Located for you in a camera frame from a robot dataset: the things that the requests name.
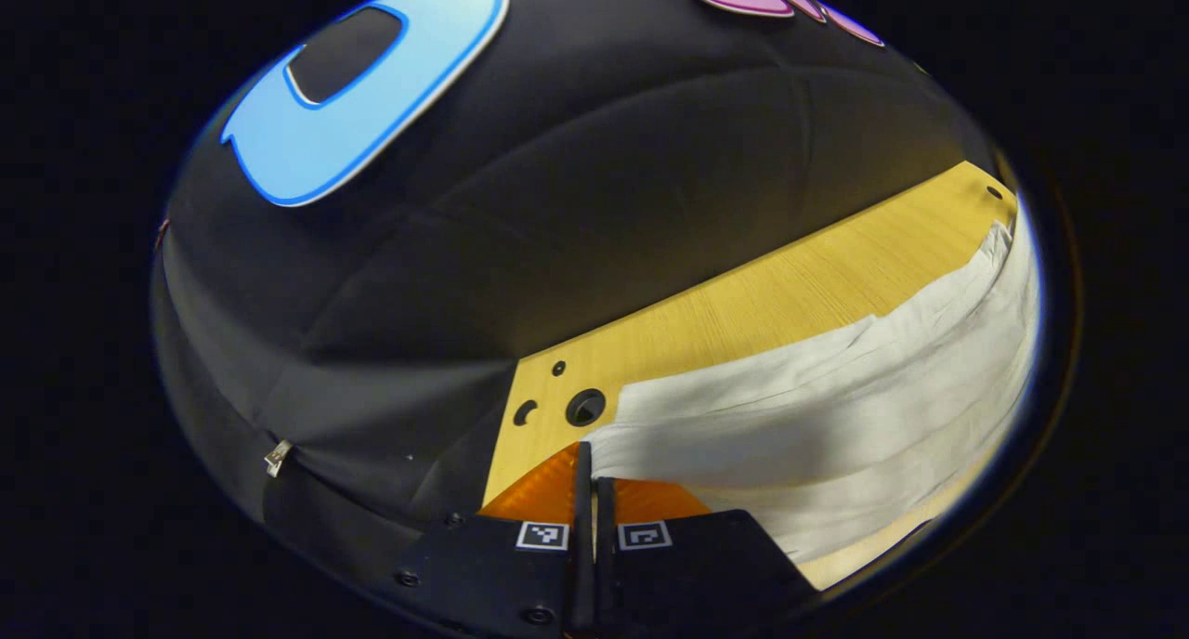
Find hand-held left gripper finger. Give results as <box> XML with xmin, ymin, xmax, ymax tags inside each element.
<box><xmin>395</xmin><ymin>441</ymin><xmax>595</xmax><ymax>639</ymax></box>
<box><xmin>594</xmin><ymin>476</ymin><xmax>818</xmax><ymax>636</ymax></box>

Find white jeans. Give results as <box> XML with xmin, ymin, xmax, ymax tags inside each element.
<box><xmin>585</xmin><ymin>221</ymin><xmax>1041</xmax><ymax>566</ymax></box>

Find black backdrop cloth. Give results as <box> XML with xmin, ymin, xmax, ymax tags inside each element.
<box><xmin>153</xmin><ymin>0</ymin><xmax>1009</xmax><ymax>584</ymax></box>

